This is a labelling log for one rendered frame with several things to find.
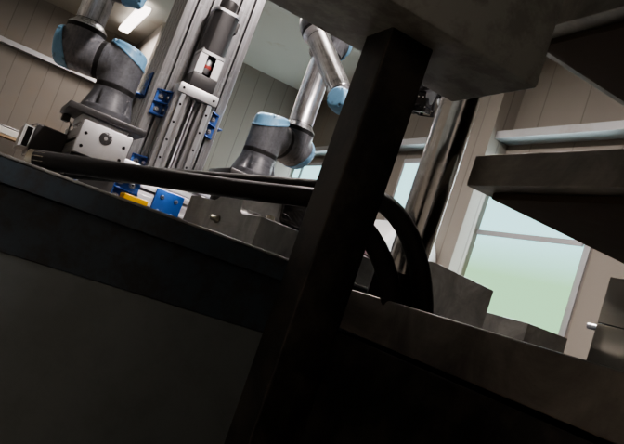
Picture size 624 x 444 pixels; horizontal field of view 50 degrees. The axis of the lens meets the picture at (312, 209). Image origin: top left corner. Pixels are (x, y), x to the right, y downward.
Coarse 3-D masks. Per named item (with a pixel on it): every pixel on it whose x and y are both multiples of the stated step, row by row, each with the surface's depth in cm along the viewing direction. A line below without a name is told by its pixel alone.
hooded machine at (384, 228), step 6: (378, 222) 522; (384, 222) 516; (378, 228) 508; (384, 228) 501; (390, 228) 495; (384, 234) 492; (390, 234) 490; (384, 240) 488; (390, 240) 488; (390, 246) 488; (432, 252) 505; (432, 258) 505
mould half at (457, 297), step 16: (432, 272) 144; (448, 272) 149; (448, 288) 149; (464, 288) 154; (480, 288) 158; (448, 304) 150; (464, 304) 154; (480, 304) 159; (464, 320) 155; (480, 320) 160
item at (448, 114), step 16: (448, 112) 102; (464, 112) 102; (432, 128) 104; (448, 128) 102; (464, 128) 102; (432, 144) 102; (448, 144) 101; (464, 144) 103; (432, 160) 101; (448, 160) 101; (416, 176) 103; (432, 176) 101; (448, 176) 101; (416, 192) 101; (432, 192) 100; (448, 192) 102; (416, 208) 101; (432, 208) 100; (416, 224) 100; (432, 224) 100; (432, 240) 101; (400, 256) 100; (400, 272) 99; (368, 288) 103
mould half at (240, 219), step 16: (192, 208) 161; (208, 208) 150; (224, 208) 140; (240, 208) 131; (256, 208) 133; (272, 208) 134; (208, 224) 146; (224, 224) 136; (240, 224) 128; (256, 224) 121; (272, 224) 121; (240, 240) 125; (256, 240) 120; (272, 240) 121; (288, 240) 123; (288, 256) 123; (368, 272) 131
